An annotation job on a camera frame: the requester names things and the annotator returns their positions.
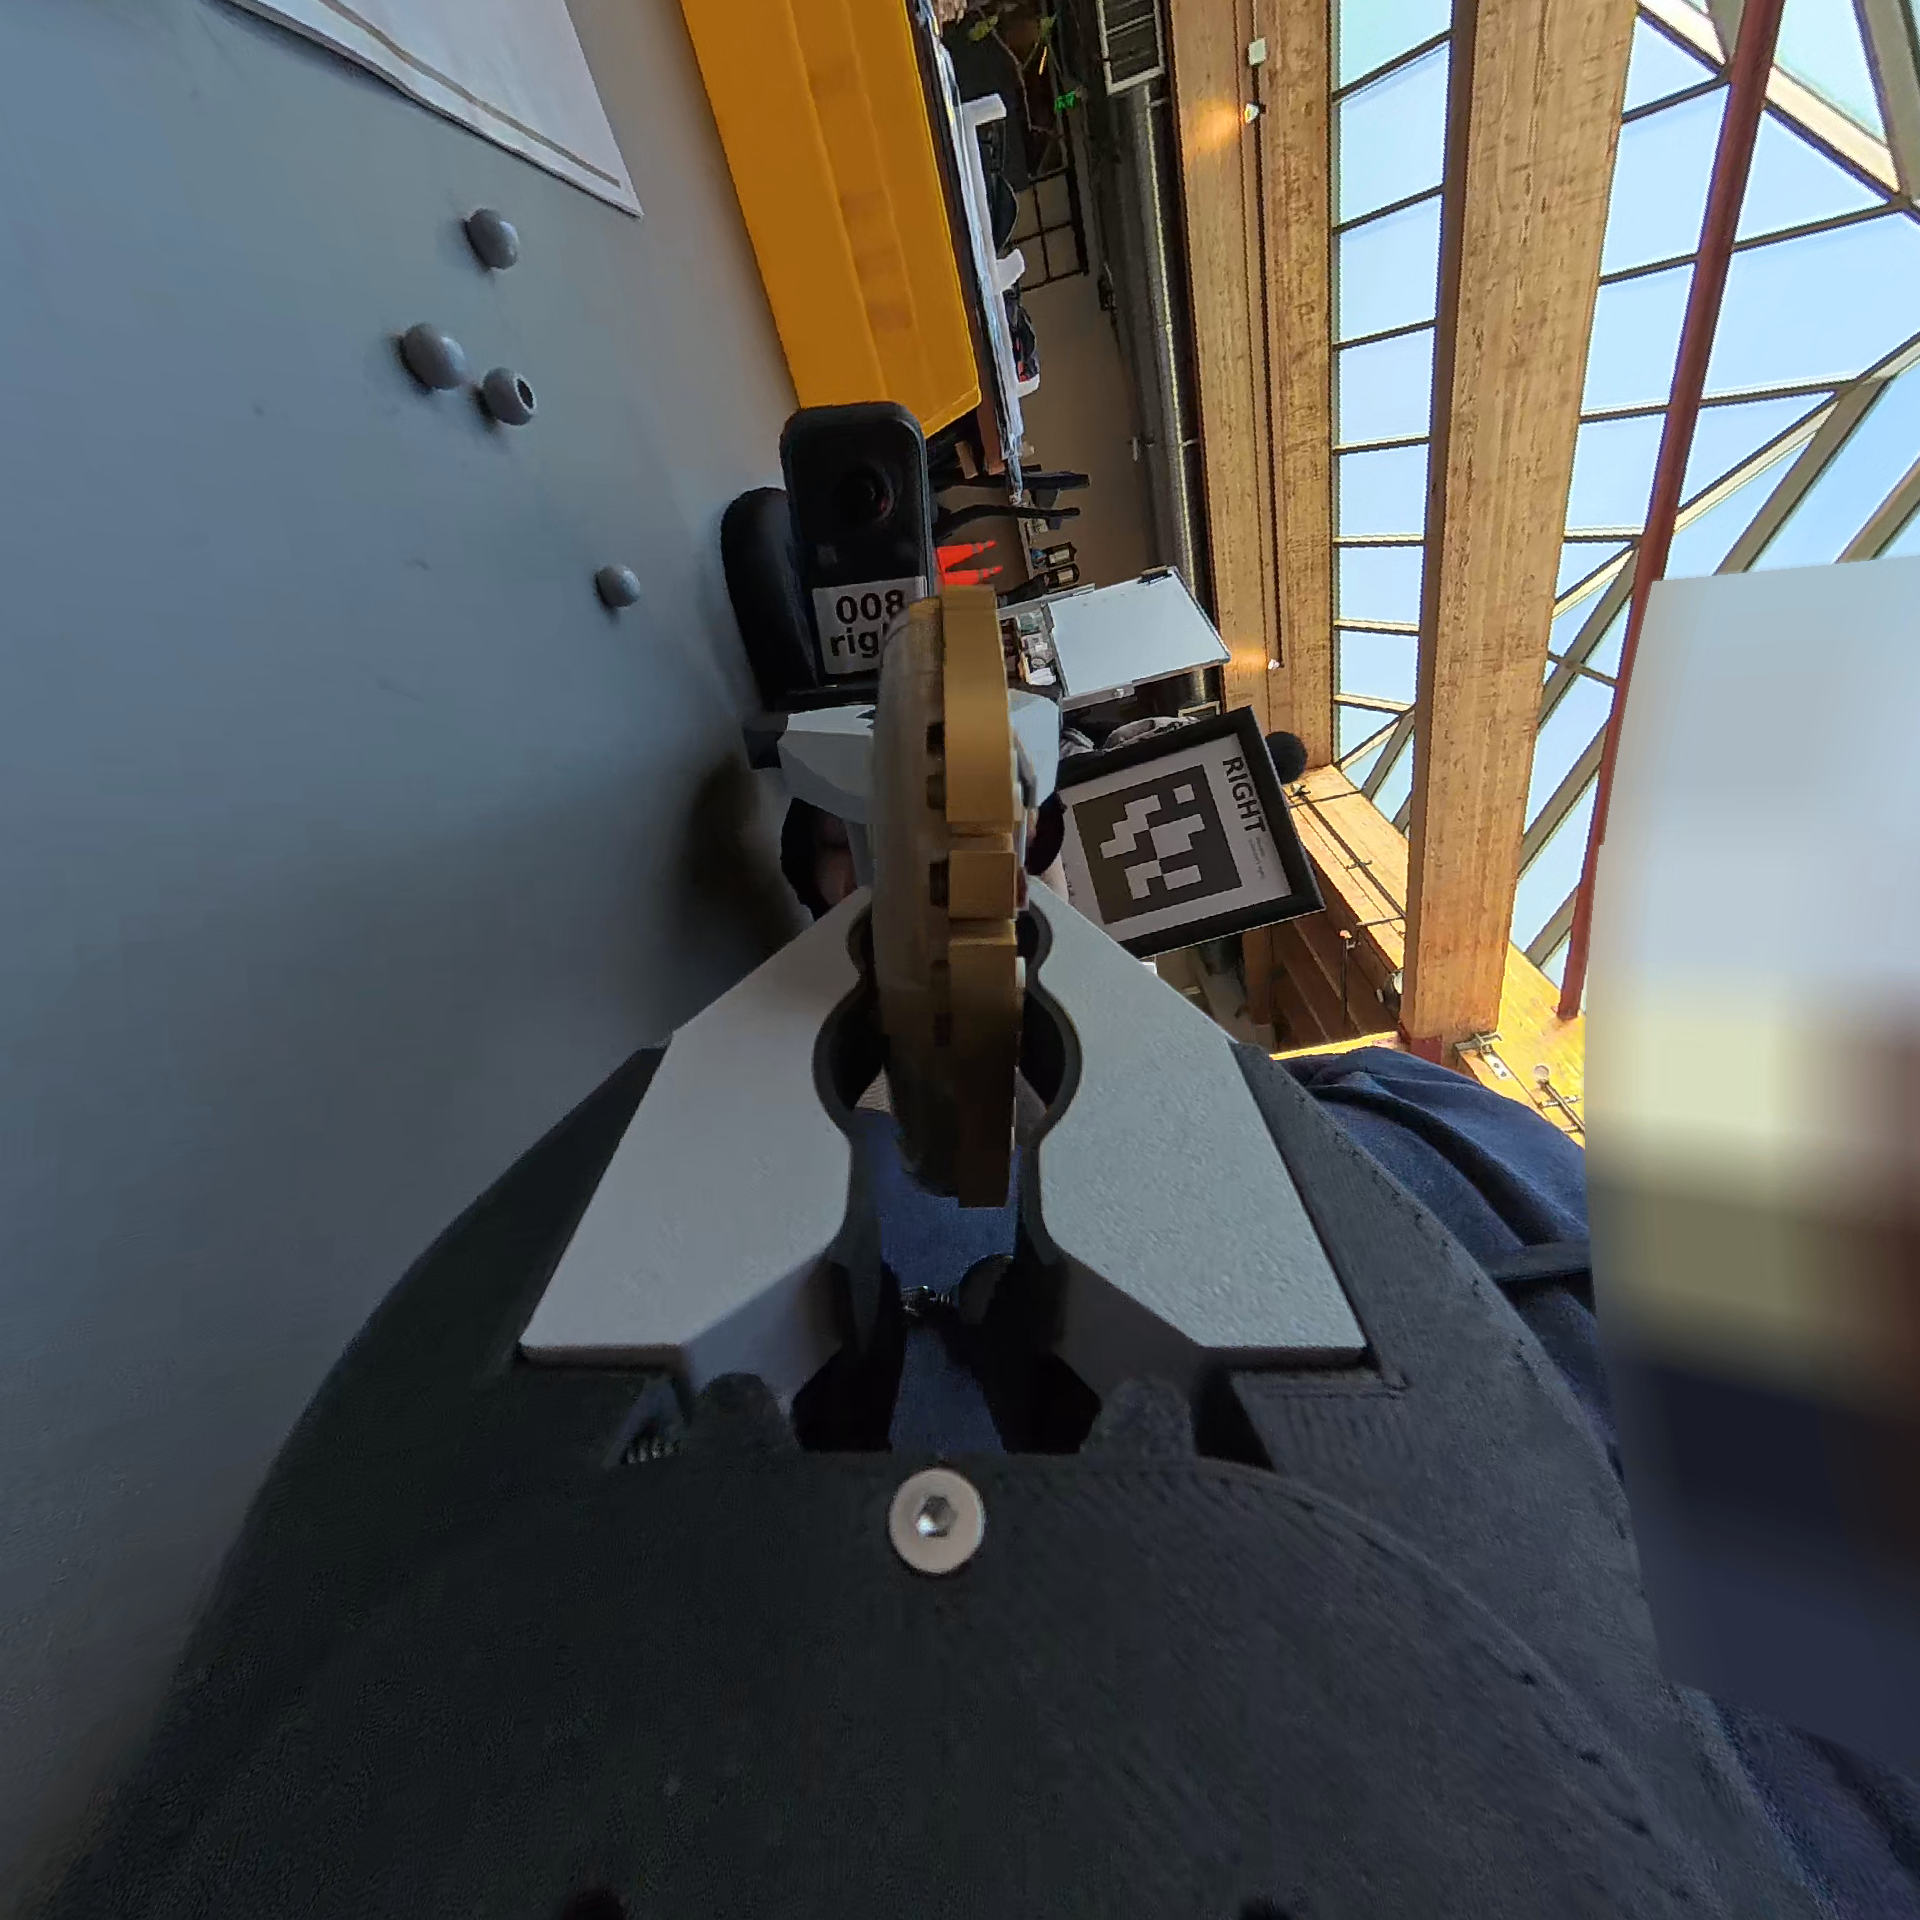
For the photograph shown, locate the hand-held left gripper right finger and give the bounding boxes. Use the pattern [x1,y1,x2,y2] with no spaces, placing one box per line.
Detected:
[1017,883,1370,1420]

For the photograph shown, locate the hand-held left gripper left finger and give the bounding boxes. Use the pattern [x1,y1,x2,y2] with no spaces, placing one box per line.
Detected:
[519,891,890,1444]

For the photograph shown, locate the gold round lego base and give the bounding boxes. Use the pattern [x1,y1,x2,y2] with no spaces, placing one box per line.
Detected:
[872,585,1039,1209]

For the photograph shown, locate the lego instruction booklet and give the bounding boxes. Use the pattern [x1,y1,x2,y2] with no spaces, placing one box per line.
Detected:
[224,0,645,219]

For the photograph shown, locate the person's right hand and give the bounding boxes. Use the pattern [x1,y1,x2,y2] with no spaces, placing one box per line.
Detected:
[786,809,874,921]

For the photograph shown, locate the white whiteboard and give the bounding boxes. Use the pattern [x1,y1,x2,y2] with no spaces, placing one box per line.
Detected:
[1042,566,1233,706]

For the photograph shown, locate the black wrist rest pad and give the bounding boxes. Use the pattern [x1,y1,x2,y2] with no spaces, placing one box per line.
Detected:
[721,486,825,722]

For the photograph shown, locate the framed marker sign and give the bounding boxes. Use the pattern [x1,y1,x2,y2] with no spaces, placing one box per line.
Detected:
[1056,705,1325,962]

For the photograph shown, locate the yellow plastic bin stack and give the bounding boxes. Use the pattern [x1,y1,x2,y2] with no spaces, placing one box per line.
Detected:
[679,0,986,442]

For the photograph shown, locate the wooden roof beam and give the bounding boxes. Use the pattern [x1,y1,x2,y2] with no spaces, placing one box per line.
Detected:
[1402,0,1642,1069]

